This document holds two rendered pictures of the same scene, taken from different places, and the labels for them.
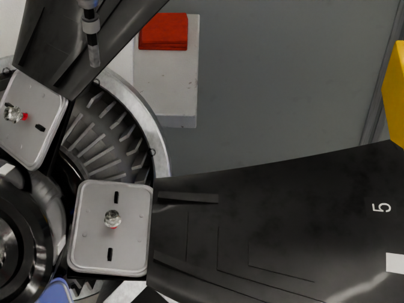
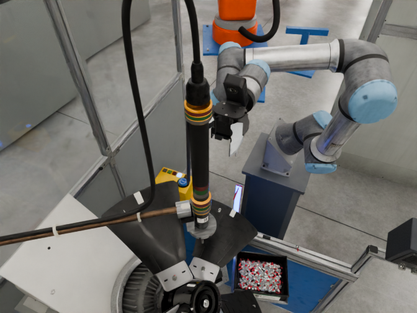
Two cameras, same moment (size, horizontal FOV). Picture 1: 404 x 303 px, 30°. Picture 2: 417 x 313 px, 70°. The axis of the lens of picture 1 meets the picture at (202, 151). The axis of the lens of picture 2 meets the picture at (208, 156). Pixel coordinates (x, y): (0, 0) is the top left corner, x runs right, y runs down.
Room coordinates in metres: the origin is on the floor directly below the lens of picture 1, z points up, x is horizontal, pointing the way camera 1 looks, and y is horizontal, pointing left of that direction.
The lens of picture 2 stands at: (0.19, 0.40, 2.09)
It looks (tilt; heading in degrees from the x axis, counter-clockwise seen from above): 47 degrees down; 293
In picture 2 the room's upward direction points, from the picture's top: straight up
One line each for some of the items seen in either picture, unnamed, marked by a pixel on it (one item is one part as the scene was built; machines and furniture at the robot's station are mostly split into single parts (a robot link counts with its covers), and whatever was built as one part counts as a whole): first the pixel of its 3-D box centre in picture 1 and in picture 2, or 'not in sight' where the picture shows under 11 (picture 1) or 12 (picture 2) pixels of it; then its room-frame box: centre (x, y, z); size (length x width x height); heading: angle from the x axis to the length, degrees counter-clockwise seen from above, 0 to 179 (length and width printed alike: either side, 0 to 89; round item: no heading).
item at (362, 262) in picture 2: not in sight; (363, 260); (-0.18, -0.30, 0.96); 0.03 x 0.03 x 0.20; 1
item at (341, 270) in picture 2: not in sight; (254, 238); (0.25, -0.29, 0.82); 0.90 x 0.04 x 0.08; 1
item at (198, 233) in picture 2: not in sight; (197, 215); (0.36, 0.08, 1.50); 0.09 x 0.07 x 0.10; 36
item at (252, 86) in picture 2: not in sight; (242, 94); (0.36, -0.22, 1.64); 0.08 x 0.05 x 0.08; 0
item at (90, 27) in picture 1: (91, 32); not in sight; (0.35, 0.07, 1.39); 0.01 x 0.01 x 0.05
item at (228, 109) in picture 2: not in sight; (233, 115); (0.36, -0.14, 1.63); 0.12 x 0.08 x 0.09; 90
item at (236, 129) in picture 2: not in sight; (235, 145); (0.31, -0.04, 1.64); 0.09 x 0.03 x 0.06; 111
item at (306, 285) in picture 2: not in sight; (246, 271); (0.25, -0.29, 0.45); 0.82 x 0.02 x 0.66; 1
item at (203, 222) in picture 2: not in sight; (200, 171); (0.35, 0.07, 1.65); 0.04 x 0.04 x 0.46
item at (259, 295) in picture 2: not in sight; (260, 275); (0.18, -0.13, 0.85); 0.22 x 0.17 x 0.07; 16
